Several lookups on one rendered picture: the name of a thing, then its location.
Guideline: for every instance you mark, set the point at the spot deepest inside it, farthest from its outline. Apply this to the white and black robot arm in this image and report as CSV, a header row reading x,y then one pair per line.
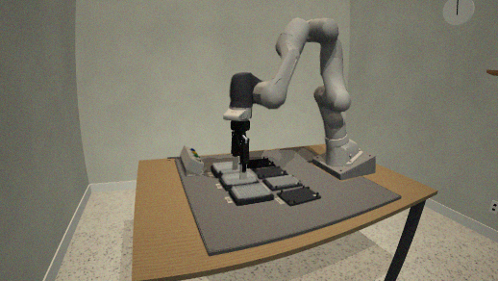
x,y
246,89

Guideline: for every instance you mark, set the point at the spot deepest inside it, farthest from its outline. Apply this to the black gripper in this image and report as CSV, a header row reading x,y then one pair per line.
x,y
240,144

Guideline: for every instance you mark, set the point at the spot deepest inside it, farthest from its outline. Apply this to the grey button panel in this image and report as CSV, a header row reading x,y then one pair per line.
x,y
191,160

